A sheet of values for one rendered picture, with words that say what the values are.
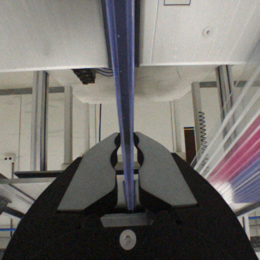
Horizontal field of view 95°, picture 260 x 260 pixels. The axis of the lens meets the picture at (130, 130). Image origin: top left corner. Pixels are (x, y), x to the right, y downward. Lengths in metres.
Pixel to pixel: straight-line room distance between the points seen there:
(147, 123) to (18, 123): 2.04
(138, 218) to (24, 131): 2.32
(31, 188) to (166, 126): 1.86
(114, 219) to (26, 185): 0.21
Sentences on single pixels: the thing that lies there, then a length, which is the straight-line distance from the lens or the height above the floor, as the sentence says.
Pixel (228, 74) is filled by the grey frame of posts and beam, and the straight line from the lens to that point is 0.65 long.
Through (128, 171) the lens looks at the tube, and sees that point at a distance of 0.18.
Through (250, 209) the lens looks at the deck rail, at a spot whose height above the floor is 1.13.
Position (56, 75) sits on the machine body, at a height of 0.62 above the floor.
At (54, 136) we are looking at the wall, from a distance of 2.22.
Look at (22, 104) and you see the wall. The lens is 2.61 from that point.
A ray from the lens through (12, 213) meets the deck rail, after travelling 0.47.
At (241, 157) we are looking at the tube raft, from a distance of 0.22.
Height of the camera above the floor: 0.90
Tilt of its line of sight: 5 degrees down
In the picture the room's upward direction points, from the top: 178 degrees clockwise
